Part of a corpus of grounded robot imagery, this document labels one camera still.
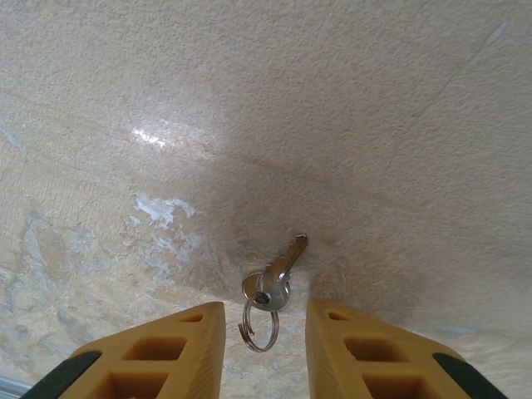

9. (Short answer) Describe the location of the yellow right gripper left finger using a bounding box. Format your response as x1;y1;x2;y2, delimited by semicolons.
31;302;228;399

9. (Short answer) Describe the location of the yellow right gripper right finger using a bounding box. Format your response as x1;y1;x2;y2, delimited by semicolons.
306;298;510;399

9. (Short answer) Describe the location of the silver key ring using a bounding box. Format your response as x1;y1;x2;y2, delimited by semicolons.
238;290;280;354

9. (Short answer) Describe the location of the silver key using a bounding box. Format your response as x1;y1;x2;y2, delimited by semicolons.
254;234;309;312
242;269;267;298

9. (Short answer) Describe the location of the aluminium frame rail with base plates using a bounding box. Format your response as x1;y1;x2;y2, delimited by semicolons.
0;373;32;399

